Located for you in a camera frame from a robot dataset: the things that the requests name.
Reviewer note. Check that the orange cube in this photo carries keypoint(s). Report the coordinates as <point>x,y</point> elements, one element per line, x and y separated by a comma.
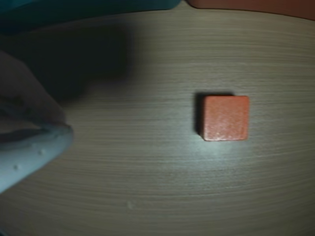
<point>226,118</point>

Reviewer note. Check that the teal plastic box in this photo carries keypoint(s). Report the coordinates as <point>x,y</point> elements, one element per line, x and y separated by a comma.
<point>73,12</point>

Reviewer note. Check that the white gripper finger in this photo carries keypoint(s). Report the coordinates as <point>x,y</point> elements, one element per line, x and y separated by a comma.
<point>29,159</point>
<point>24,98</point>

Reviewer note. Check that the orange plastic plate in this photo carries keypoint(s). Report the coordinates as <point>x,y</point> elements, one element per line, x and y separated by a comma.
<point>258,6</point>

